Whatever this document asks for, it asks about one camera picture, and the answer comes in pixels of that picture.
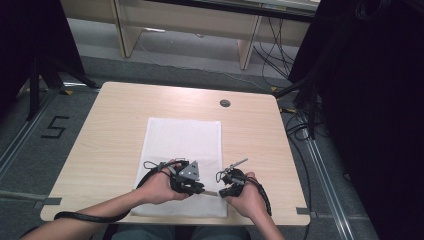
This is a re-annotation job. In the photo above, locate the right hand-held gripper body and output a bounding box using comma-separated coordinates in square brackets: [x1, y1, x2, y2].
[215, 157, 250, 198]

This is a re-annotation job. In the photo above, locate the bundle of black floor cables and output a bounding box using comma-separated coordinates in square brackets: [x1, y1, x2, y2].
[251, 16, 295, 81]

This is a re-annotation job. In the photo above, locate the person's right leg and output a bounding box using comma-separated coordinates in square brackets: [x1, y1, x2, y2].
[192, 225, 250, 240]

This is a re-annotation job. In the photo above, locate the right hand-held gripper black cable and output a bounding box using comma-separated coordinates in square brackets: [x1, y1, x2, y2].
[244, 175, 273, 217]

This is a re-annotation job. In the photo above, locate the person's left hand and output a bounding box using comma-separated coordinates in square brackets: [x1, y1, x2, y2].
[135, 159, 192, 206]

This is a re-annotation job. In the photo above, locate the light wooden desk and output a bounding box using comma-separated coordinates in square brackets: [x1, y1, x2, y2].
[61, 0, 322, 71]

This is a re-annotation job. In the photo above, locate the grey floor strip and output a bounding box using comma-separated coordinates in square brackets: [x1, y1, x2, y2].
[0, 189, 63, 210]

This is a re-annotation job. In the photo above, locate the white cloth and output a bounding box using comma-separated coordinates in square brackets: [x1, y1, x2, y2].
[130, 116, 229, 219]

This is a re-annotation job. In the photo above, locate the person's right hand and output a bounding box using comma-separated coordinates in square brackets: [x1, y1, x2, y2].
[223, 171, 268, 220]

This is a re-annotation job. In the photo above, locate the person's leg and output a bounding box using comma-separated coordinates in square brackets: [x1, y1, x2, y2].
[192, 225, 250, 240]
[110, 224, 177, 240]

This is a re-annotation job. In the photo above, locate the person's left leg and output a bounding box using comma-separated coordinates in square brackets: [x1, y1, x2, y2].
[110, 224, 177, 240]

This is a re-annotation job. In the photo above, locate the black curtain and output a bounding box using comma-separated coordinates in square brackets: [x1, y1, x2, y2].
[0, 0, 86, 116]
[287, 0, 424, 240]

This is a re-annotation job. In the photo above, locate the left hand-held gripper black cable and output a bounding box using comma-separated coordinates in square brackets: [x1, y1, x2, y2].
[53, 159, 190, 224]

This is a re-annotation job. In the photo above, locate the black metal stand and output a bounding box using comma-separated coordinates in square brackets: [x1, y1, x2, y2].
[25, 54, 100, 122]
[273, 74, 322, 140]

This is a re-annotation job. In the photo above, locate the aluminium floor rail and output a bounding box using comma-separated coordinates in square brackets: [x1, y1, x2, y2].
[0, 89, 62, 182]
[300, 128, 356, 240]

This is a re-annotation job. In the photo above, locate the hand-held gripper black cable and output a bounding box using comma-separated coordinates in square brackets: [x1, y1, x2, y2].
[53, 159, 190, 224]
[244, 175, 273, 217]

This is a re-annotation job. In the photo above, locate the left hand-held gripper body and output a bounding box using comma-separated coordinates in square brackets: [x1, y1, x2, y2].
[169, 159, 205, 196]

